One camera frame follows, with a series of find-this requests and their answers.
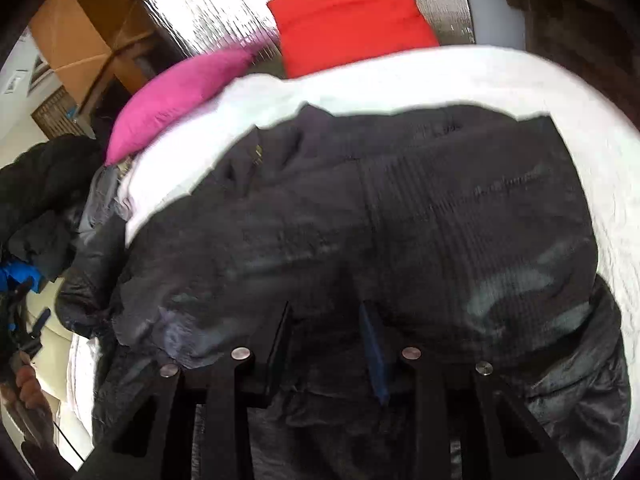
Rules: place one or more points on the dark wooden furniture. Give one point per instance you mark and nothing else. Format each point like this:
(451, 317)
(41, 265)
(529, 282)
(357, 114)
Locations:
(575, 35)

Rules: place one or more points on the brown lattice panel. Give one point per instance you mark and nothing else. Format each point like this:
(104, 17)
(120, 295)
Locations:
(52, 110)

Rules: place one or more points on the beige sofa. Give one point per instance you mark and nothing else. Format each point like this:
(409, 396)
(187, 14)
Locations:
(52, 350)

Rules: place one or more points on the blue cloth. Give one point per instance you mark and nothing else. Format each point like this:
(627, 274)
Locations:
(20, 275)

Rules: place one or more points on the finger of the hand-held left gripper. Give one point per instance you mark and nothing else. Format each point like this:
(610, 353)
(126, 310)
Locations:
(41, 327)

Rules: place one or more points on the pink pillow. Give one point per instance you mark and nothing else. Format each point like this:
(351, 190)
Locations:
(170, 95)

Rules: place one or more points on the silver insulation foil sheet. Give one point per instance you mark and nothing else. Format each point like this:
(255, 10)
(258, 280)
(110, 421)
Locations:
(200, 10)

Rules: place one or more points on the red pillow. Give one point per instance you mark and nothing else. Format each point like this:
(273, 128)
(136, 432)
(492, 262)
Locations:
(350, 15)

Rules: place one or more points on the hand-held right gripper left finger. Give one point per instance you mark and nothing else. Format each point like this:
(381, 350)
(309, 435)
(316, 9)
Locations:
(277, 355)

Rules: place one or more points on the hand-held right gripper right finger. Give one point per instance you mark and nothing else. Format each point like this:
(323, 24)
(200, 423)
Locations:
(375, 355)

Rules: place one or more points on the black jacket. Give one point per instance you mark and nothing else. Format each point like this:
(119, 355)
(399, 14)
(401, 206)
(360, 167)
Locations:
(400, 220)

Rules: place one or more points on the cardboard box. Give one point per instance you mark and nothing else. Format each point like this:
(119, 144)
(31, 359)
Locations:
(75, 25)

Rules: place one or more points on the grey cloth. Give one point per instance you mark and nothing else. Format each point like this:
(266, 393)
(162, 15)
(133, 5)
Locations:
(105, 195)

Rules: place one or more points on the pile of dark clothes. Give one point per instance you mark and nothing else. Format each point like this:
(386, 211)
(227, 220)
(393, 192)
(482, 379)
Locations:
(40, 185)

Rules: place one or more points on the person's left hand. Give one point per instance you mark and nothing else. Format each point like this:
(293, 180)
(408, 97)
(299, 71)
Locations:
(32, 390)

